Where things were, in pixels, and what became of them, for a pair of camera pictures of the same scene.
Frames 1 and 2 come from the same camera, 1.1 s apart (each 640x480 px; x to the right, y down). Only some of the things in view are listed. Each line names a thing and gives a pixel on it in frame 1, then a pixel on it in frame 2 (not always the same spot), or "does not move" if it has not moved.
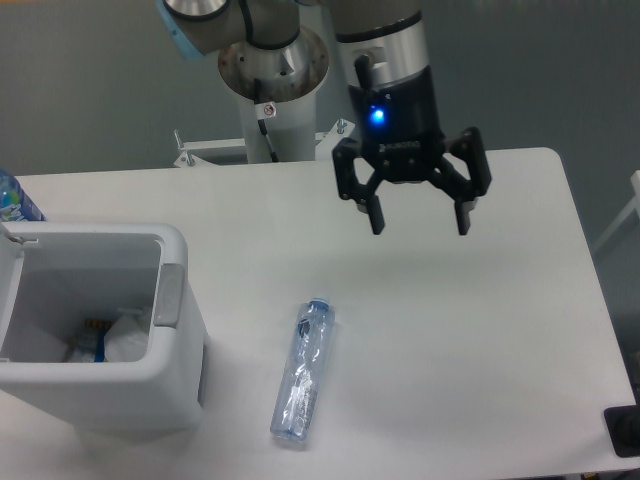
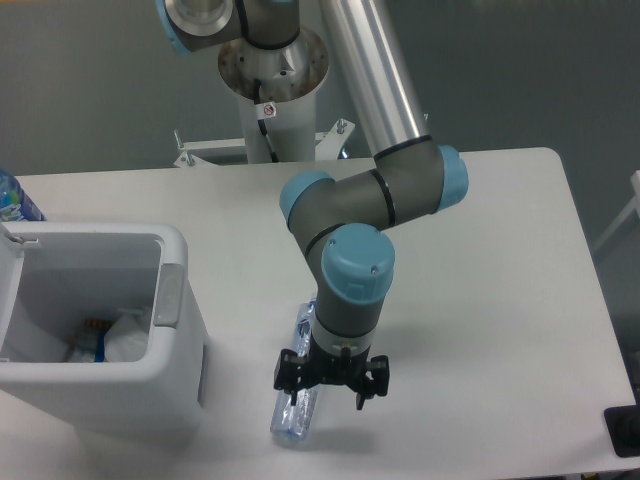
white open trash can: x=55 y=275 does not move
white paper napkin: x=127 y=340 does not move
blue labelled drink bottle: x=15 y=203 does not move
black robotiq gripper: x=401 y=129 → x=323 y=367
